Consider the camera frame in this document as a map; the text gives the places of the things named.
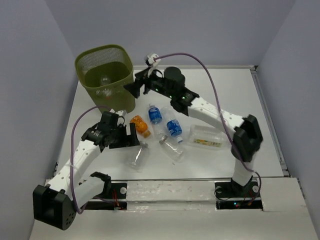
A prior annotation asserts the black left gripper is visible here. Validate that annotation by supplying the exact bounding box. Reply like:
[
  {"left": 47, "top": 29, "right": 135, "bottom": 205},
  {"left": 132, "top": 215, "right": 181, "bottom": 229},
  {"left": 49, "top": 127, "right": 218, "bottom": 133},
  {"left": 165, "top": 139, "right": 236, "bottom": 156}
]
[{"left": 109, "top": 123, "right": 140, "bottom": 149}]

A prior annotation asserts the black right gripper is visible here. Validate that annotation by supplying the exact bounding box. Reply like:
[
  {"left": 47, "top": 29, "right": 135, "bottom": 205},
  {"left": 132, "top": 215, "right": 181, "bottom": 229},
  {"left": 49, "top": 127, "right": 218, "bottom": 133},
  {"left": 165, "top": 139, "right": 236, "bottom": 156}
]
[{"left": 124, "top": 67, "right": 176, "bottom": 100}]

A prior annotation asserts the red cap clear bottle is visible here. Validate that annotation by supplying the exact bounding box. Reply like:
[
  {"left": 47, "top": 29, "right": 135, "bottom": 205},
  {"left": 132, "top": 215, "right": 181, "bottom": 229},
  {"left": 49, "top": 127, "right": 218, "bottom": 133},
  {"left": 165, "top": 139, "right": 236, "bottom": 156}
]
[{"left": 96, "top": 75, "right": 113, "bottom": 98}]

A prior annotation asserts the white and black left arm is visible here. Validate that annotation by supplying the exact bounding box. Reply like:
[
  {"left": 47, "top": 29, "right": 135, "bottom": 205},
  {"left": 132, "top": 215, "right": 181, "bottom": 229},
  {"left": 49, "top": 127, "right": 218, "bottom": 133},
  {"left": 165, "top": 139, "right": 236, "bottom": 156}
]
[{"left": 32, "top": 111, "right": 140, "bottom": 230}]

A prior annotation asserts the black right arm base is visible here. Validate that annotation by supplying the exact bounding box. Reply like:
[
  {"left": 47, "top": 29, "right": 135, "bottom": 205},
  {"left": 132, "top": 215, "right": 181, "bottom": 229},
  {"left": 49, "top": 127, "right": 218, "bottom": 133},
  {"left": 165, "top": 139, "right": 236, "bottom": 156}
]
[{"left": 213, "top": 181, "right": 263, "bottom": 210}]

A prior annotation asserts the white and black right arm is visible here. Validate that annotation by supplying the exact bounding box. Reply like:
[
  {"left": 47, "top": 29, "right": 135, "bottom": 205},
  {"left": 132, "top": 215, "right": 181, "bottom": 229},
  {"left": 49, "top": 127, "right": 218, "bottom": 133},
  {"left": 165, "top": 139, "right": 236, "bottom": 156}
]
[{"left": 124, "top": 66, "right": 263, "bottom": 196}]

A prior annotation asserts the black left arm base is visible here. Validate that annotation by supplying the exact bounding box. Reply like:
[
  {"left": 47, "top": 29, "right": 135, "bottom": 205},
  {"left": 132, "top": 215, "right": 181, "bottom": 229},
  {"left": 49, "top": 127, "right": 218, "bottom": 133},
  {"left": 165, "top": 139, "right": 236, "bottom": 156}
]
[{"left": 85, "top": 182, "right": 128, "bottom": 211}]

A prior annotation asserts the olive green mesh bin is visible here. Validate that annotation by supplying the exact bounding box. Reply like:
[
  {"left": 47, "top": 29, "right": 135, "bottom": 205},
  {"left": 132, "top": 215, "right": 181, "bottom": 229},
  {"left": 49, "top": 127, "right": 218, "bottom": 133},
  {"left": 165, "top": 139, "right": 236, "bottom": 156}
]
[{"left": 74, "top": 44, "right": 136, "bottom": 113}]

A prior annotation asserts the orange label plastic bottle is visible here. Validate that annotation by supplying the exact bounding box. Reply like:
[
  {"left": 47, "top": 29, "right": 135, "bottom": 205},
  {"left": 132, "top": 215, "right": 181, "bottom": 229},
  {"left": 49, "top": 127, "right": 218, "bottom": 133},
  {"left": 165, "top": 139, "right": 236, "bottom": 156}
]
[{"left": 130, "top": 115, "right": 151, "bottom": 138}]

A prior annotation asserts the grey cap clear bottle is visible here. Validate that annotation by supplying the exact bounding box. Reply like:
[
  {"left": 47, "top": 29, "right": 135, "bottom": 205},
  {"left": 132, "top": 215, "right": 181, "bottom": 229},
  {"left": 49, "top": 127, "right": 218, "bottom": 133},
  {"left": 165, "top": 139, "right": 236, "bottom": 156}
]
[{"left": 128, "top": 141, "right": 149, "bottom": 172}]

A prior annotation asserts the upright Pocari Sweat blue bottle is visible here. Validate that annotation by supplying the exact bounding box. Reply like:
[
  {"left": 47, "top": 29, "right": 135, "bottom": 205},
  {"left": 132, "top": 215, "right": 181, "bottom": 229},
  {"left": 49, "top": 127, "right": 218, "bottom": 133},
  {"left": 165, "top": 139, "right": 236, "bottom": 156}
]
[{"left": 148, "top": 103, "right": 165, "bottom": 140}]

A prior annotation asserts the inverted Pocari Sweat blue bottle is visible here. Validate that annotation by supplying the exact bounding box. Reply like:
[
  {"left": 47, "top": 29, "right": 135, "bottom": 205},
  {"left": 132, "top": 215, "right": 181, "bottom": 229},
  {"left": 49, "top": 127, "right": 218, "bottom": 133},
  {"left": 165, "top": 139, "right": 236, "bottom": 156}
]
[{"left": 160, "top": 106, "right": 183, "bottom": 144}]

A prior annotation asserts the silver cap clear bottle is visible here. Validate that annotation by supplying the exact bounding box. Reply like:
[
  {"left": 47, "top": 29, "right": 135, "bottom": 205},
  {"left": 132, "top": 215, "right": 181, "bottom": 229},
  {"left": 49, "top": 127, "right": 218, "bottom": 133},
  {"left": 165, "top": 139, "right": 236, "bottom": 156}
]
[{"left": 159, "top": 135, "right": 185, "bottom": 162}]

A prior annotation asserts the large ribbed clear bottle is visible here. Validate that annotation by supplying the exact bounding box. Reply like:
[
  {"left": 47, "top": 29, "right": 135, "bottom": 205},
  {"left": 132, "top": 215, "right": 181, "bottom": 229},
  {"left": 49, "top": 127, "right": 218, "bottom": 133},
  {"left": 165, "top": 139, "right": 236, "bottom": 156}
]
[{"left": 187, "top": 124, "right": 231, "bottom": 150}]

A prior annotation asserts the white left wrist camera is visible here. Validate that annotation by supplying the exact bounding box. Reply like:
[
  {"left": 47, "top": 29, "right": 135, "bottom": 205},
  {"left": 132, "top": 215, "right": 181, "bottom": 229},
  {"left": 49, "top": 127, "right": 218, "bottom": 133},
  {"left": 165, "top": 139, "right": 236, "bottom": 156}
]
[{"left": 109, "top": 109, "right": 127, "bottom": 117}]

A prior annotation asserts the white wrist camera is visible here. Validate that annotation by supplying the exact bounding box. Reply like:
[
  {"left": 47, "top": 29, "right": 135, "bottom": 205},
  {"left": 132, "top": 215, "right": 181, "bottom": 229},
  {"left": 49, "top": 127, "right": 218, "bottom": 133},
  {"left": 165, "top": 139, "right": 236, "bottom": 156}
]
[
  {"left": 144, "top": 53, "right": 161, "bottom": 77},
  {"left": 109, "top": 109, "right": 127, "bottom": 117}
]

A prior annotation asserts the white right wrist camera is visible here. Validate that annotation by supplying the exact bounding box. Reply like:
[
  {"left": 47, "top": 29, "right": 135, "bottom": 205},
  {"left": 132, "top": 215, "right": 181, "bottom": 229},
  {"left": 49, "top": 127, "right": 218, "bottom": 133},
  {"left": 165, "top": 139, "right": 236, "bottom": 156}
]
[{"left": 144, "top": 53, "right": 161, "bottom": 77}]

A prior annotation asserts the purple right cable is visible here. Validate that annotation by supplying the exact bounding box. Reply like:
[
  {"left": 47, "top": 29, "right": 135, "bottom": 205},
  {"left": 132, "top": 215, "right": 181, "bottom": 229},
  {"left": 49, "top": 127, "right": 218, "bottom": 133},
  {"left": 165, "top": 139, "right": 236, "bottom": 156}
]
[{"left": 154, "top": 51, "right": 262, "bottom": 206}]

